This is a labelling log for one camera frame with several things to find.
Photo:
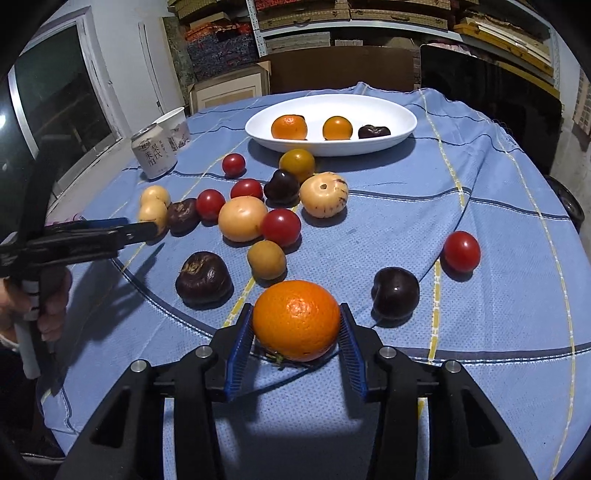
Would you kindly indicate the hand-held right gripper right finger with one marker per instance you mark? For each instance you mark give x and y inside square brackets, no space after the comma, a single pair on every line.
[353,360]

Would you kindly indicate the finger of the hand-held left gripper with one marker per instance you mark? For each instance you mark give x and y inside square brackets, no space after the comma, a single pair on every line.
[83,244]
[106,222]

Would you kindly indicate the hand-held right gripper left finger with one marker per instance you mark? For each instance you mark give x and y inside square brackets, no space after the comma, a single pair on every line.
[240,360]

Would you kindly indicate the small yellow fruit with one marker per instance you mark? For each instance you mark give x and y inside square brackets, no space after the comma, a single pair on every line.
[153,212]
[155,194]

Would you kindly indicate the large orange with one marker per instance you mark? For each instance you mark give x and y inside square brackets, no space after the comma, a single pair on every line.
[296,320]

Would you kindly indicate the dark purple plum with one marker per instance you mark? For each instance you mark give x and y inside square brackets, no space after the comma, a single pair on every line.
[395,292]
[281,187]

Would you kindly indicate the golden round fruit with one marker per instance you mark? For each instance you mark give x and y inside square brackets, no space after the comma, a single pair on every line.
[266,259]

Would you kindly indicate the red cherry tomato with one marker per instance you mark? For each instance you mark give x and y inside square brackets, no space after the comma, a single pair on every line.
[461,250]
[281,227]
[233,165]
[246,189]
[210,204]

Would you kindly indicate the pale orange round melon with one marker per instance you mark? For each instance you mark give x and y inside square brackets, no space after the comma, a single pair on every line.
[243,218]

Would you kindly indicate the striped yellow pepino melon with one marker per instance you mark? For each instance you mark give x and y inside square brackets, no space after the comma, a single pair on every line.
[323,194]

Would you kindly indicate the white oval plate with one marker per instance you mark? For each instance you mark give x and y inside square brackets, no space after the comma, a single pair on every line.
[258,127]

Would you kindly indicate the person's left forearm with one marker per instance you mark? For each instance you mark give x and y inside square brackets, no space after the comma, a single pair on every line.
[14,392]

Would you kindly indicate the person's left hand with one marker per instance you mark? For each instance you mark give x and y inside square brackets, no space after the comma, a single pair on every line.
[55,304]

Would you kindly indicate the white drink can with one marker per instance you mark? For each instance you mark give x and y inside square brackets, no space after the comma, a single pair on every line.
[154,154]

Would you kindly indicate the white paper cup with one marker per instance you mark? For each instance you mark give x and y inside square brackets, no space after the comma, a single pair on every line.
[178,127]

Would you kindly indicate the white framed window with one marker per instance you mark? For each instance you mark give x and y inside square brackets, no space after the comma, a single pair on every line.
[60,106]

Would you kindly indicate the blue striped tablecloth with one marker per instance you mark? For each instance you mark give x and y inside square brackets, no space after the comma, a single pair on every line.
[485,300]

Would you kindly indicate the green marbled board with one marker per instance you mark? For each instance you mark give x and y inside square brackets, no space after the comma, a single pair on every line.
[178,64]

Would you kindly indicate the beige cardboard box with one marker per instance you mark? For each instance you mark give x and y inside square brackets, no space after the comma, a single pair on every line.
[226,92]

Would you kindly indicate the yellow-orange tomato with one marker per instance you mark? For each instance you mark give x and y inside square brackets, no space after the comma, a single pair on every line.
[297,165]

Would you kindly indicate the orange mandarin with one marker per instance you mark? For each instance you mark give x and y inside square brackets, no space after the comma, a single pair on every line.
[289,127]
[337,128]

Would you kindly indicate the stack of patterned boxes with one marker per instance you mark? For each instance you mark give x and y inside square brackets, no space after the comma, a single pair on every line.
[221,46]

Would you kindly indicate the dark brown water chestnut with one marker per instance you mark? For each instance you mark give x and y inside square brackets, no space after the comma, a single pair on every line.
[374,131]

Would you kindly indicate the black round stool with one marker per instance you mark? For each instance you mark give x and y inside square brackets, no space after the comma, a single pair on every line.
[565,203]

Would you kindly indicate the white metal shelf rack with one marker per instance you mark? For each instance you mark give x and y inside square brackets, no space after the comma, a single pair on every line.
[295,32]

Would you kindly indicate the brown cardboard panel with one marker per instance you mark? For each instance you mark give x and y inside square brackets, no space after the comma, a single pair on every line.
[341,69]

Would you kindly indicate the black flat panel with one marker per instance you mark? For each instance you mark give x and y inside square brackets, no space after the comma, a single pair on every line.
[489,97]

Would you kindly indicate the pink cloth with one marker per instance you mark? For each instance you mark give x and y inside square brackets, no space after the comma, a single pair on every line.
[448,47]

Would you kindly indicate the stack of woven flat boxes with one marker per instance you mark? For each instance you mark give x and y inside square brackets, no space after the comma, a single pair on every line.
[369,14]

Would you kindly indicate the stack of yellow wooden frames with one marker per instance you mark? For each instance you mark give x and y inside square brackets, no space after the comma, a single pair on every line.
[508,37]

